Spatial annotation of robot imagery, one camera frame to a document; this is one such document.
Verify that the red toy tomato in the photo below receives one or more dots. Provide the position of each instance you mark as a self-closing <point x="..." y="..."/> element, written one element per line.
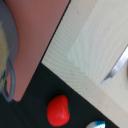
<point x="58" y="111"/>

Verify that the white toy fish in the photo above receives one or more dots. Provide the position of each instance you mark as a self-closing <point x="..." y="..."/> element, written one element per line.
<point x="96" y="124"/>

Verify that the beige woven placemat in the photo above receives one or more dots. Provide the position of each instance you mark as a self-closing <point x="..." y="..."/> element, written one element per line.
<point x="88" y="42"/>

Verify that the pink toy stove board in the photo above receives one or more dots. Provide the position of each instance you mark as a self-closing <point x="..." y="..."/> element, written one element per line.
<point x="35" y="21"/>

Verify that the grey cooking pot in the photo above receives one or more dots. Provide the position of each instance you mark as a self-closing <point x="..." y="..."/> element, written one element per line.
<point x="8" y="52"/>

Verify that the knife with orange handle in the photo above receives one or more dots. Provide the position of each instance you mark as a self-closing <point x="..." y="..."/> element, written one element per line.
<point x="118" y="65"/>

